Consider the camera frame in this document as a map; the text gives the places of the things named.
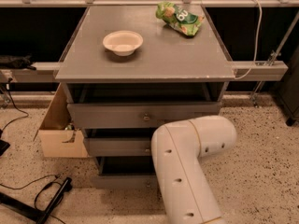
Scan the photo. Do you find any grey bottom drawer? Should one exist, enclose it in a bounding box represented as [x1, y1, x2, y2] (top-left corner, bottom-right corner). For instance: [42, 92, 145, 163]
[91, 156, 158, 189]

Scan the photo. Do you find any grey drawer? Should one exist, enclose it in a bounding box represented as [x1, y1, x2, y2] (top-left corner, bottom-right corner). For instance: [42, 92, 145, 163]
[83, 138, 151, 157]
[67, 102, 221, 129]
[91, 156, 158, 189]

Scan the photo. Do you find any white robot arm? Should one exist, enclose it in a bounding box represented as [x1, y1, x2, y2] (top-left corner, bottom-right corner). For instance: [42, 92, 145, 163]
[151, 116, 237, 224]

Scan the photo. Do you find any grey drawer cabinet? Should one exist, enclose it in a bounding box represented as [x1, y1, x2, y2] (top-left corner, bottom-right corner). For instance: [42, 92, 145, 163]
[54, 4, 236, 191]

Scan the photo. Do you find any grey top drawer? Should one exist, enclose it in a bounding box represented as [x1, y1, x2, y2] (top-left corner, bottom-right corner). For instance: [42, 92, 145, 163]
[67, 102, 221, 129]

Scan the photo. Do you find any grey middle drawer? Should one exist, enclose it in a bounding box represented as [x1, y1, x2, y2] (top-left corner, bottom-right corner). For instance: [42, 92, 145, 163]
[83, 138, 151, 157]

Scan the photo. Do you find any white paper bowl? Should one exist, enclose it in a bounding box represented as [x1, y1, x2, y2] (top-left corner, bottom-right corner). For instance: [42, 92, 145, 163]
[103, 31, 143, 56]

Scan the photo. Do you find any green snack bag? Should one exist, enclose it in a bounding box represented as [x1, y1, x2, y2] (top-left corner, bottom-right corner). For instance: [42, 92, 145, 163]
[155, 2, 204, 37]

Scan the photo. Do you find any cardboard box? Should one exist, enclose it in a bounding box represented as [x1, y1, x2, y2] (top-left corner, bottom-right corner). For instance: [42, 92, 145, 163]
[37, 86, 89, 158]

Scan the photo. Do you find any black metal stand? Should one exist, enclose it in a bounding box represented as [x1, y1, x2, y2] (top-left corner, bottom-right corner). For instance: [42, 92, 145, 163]
[0, 177, 72, 224]

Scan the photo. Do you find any black floor cable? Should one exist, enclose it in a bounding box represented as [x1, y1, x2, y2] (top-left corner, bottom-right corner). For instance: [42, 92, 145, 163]
[0, 77, 64, 224]

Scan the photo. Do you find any black bag on rail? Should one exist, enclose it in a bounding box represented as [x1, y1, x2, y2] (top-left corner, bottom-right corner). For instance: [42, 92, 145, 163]
[0, 55, 36, 70]

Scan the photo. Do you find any white hanging cable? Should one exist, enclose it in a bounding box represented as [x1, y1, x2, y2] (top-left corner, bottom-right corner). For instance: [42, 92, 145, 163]
[234, 0, 263, 80]

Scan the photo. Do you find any metal railing frame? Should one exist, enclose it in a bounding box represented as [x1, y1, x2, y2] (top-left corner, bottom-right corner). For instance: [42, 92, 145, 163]
[0, 0, 299, 107]

